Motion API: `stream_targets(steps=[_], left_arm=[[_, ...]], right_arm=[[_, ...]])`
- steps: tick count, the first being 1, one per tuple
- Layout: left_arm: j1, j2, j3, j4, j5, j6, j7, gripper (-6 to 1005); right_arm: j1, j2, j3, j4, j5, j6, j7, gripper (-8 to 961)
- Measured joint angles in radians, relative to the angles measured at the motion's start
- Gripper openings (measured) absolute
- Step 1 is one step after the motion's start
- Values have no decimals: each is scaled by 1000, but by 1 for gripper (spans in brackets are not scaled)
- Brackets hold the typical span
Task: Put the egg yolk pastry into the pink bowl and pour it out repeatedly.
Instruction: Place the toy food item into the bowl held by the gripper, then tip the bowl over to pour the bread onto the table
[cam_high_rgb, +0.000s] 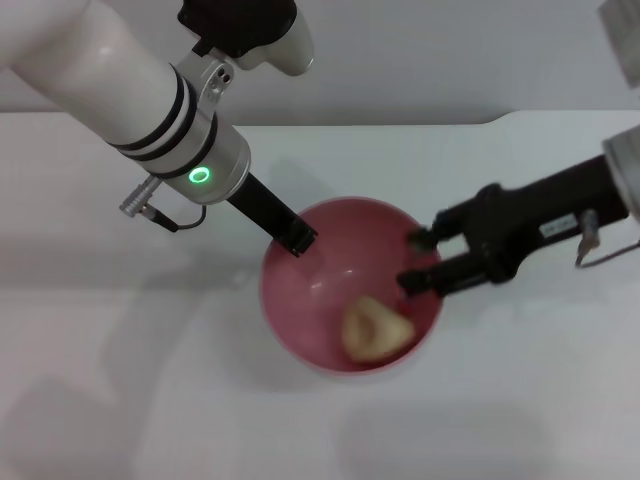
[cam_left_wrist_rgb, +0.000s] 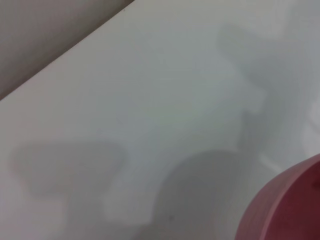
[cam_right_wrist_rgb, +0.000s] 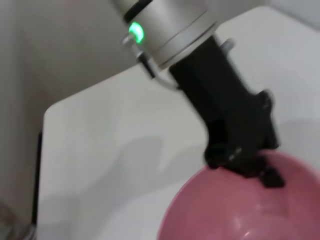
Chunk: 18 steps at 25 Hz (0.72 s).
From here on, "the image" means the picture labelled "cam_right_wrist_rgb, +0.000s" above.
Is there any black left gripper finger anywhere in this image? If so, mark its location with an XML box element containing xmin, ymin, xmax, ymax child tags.
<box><xmin>204</xmin><ymin>144</ymin><xmax>233</xmax><ymax>170</ymax></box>
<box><xmin>256</xmin><ymin>152</ymin><xmax>286</xmax><ymax>190</ymax></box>

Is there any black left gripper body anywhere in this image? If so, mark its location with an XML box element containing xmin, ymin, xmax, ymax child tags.
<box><xmin>168</xmin><ymin>34</ymin><xmax>281</xmax><ymax>176</ymax></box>

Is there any pink plastic bowl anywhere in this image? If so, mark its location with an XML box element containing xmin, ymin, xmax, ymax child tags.
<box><xmin>156</xmin><ymin>149</ymin><xmax>320</xmax><ymax>240</ymax></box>

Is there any left arm connector cable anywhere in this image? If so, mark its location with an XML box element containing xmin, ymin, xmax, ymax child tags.
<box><xmin>121</xmin><ymin>33</ymin><xmax>180</xmax><ymax>91</ymax></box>

